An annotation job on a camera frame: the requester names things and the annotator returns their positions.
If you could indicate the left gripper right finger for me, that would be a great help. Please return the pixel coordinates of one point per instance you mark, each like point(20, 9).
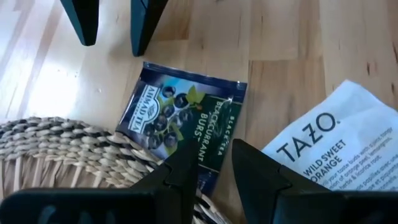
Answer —
point(267, 193)

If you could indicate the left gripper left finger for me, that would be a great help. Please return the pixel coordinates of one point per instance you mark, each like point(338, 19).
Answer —
point(174, 193)

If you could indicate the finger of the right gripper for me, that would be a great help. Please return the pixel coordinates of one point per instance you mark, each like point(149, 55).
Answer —
point(82, 18)
point(143, 25)

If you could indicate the dark blackcurrant tea packet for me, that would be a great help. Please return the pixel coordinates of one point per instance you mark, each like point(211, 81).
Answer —
point(186, 102)

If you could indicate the white orange Tazo tea packet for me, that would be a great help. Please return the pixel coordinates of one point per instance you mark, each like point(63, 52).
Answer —
point(342, 130)

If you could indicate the round woven wicker placemat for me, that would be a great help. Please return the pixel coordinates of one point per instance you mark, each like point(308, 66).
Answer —
point(62, 140)

